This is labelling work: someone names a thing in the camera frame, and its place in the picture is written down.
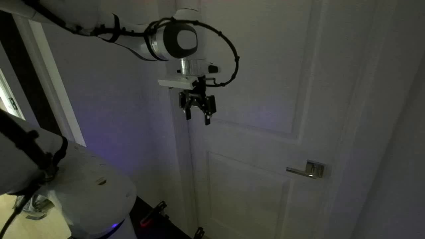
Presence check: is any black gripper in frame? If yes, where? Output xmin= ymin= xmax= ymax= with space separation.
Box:
xmin=177 ymin=75 xmax=217 ymax=127

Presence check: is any white panelled door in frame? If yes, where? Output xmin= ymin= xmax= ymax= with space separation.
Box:
xmin=187 ymin=0 xmax=402 ymax=239

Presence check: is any silver door lever handle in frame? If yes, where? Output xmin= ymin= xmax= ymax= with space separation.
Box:
xmin=284 ymin=159 xmax=326 ymax=180

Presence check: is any black robot table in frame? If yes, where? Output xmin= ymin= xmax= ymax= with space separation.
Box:
xmin=126 ymin=195 xmax=196 ymax=239

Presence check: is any white door frame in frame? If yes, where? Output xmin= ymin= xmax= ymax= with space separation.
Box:
xmin=164 ymin=61 xmax=200 ymax=236

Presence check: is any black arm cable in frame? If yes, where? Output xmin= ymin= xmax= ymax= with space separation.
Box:
xmin=21 ymin=0 xmax=240 ymax=87

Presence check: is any red handled clamp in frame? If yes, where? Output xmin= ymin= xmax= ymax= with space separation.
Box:
xmin=139 ymin=199 xmax=168 ymax=230

